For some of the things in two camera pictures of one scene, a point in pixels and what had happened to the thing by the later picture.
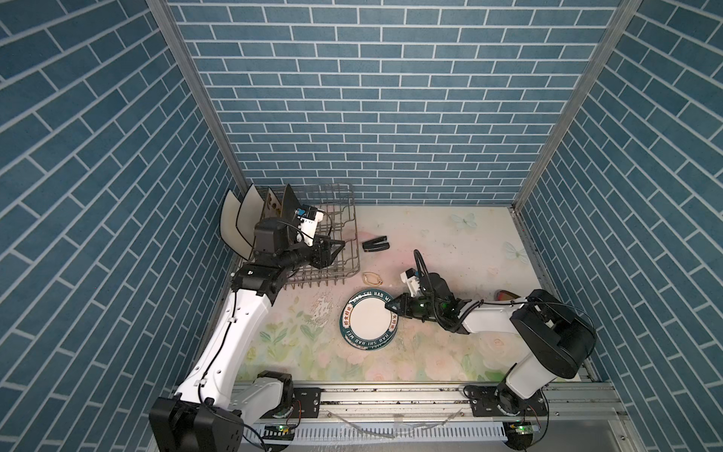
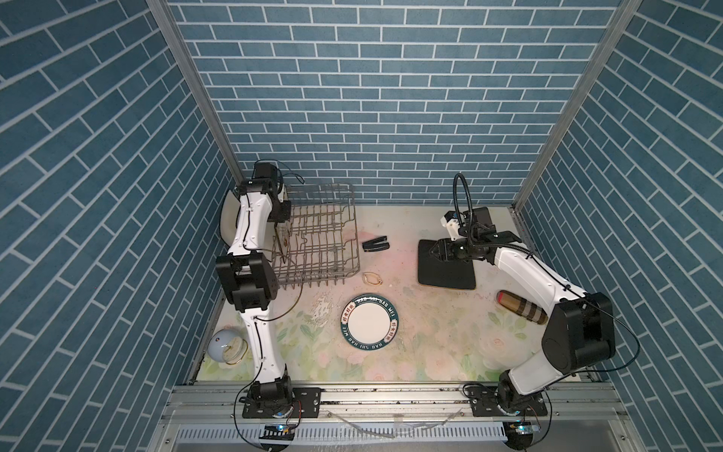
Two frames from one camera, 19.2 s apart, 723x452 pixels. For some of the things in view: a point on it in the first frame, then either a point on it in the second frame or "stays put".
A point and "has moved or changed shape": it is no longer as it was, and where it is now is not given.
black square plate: (290, 204) has moved or changed shape
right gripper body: (422, 310) to (462, 249)
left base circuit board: (280, 432) stays put
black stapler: (376, 244) stays put
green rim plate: (364, 319) stays put
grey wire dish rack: (339, 220) stays put
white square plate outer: (229, 232) stays put
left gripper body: (296, 252) to (281, 212)
